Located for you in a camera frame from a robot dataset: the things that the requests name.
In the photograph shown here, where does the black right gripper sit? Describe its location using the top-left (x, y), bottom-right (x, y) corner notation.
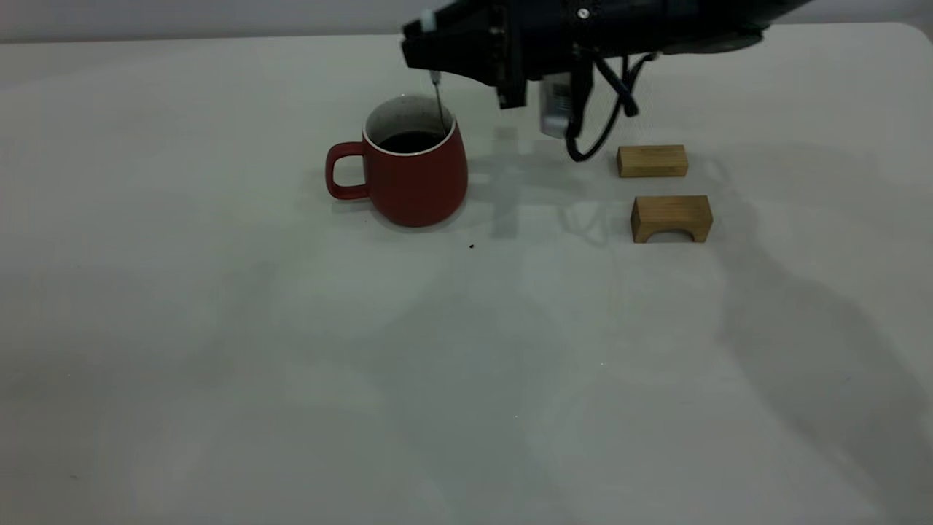
top-left (401, 0), bottom-right (658, 110)

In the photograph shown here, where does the metal spoon pale blue handle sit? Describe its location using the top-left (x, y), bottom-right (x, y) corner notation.
top-left (421, 10), bottom-right (451, 136)

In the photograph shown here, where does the dark red ceramic mug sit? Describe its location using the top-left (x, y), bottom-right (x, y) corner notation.
top-left (325, 95), bottom-right (469, 228)

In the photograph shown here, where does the flat rectangular wooden block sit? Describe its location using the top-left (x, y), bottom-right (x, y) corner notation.
top-left (617, 145), bottom-right (689, 179)

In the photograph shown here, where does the arched wooden block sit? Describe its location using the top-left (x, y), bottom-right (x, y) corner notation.
top-left (631, 195), bottom-right (714, 244)

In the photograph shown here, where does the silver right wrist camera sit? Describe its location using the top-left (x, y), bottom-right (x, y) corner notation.
top-left (539, 73), bottom-right (579, 140)

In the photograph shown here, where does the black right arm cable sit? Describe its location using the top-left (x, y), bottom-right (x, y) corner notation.
top-left (565, 51), bottom-right (661, 163)

